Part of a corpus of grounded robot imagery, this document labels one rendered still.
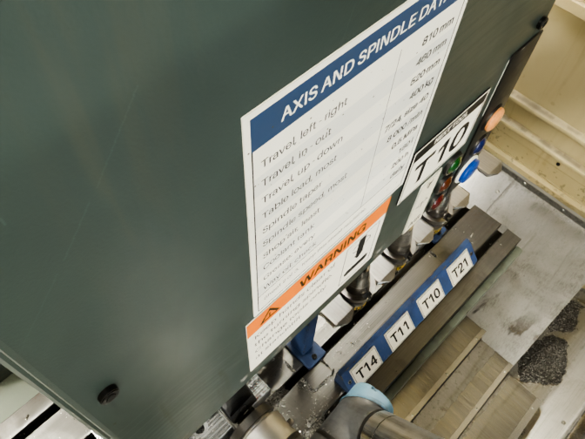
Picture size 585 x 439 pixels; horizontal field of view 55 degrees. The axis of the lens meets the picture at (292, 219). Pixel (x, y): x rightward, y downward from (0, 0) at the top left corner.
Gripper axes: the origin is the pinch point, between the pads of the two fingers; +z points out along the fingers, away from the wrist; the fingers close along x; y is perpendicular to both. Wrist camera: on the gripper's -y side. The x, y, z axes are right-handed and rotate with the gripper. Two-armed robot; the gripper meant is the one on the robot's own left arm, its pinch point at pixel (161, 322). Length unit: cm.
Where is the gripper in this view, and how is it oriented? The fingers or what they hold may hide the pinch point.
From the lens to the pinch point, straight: 85.5
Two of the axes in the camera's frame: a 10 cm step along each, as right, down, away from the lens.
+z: -7.1, -6.2, 3.4
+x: 7.0, -5.9, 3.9
